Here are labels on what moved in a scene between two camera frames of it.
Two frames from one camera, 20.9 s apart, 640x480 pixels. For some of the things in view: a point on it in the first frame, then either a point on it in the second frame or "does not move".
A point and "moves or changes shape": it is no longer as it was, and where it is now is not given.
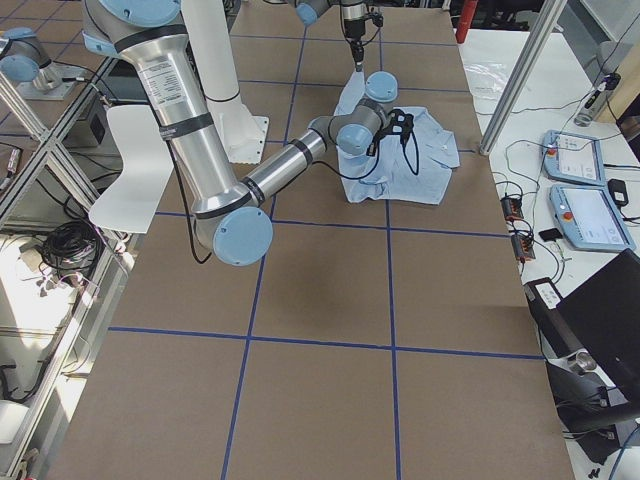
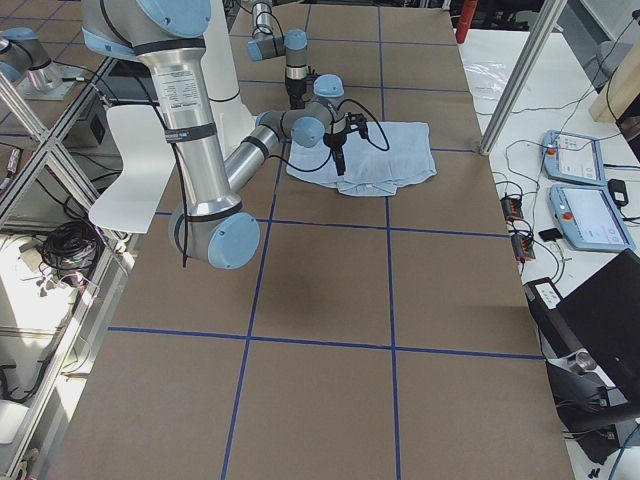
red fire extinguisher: (468, 10) does not move
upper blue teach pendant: (574, 158) does not move
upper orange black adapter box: (512, 208) does not move
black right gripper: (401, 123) → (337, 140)
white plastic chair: (147, 169) does not move
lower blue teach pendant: (589, 218) does not move
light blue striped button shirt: (410, 160) moves or changes shape
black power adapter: (618, 192) does not move
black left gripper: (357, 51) → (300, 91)
